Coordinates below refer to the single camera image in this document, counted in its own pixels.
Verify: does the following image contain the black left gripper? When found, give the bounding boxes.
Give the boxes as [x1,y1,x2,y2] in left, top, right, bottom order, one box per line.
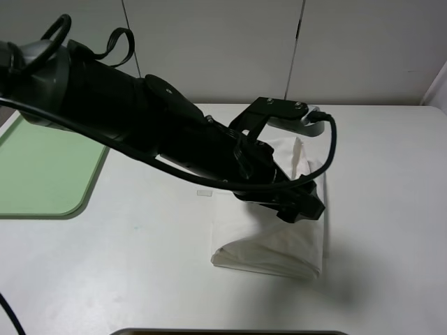
[159,116,325,223]

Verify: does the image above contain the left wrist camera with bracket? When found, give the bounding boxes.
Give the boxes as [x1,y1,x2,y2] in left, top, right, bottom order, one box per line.
[229,97,325,139]

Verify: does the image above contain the white short sleeve shirt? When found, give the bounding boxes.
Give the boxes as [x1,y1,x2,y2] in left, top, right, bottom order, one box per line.
[210,136,330,281]

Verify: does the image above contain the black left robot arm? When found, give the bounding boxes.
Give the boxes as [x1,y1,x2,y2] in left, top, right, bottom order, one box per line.
[1,40,332,223]

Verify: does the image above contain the green plastic tray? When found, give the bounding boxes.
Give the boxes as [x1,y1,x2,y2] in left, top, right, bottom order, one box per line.
[1,116,108,219]

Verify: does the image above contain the black left camera cable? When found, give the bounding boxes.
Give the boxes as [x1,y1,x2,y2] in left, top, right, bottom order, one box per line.
[0,13,338,191]

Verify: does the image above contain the clear tape marker mid left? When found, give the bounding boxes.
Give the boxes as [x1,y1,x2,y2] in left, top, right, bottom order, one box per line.
[196,190,213,197]

